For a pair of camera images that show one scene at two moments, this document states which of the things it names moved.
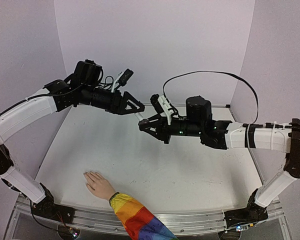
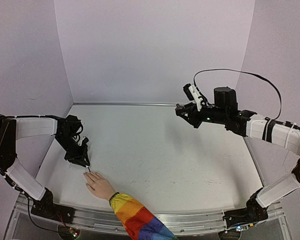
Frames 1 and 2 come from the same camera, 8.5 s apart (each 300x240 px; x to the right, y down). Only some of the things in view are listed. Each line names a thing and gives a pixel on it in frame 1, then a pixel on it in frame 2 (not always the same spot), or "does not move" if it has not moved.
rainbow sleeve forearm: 139,222 does not move
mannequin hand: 99,185 does not move
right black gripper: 166,130 to 193,114
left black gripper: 120,104 to 80,157
